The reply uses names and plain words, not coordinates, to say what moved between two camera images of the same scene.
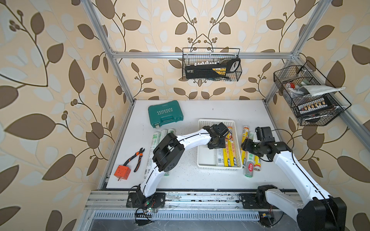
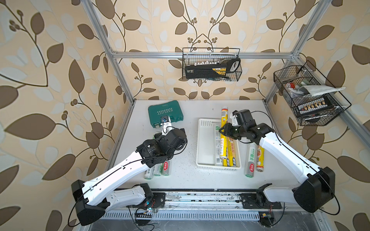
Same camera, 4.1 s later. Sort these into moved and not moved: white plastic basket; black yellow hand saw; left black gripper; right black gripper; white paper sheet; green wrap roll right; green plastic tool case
Moved: left black gripper; right black gripper
Not moved: black yellow hand saw; white plastic basket; green plastic tool case; green wrap roll right; white paper sheet
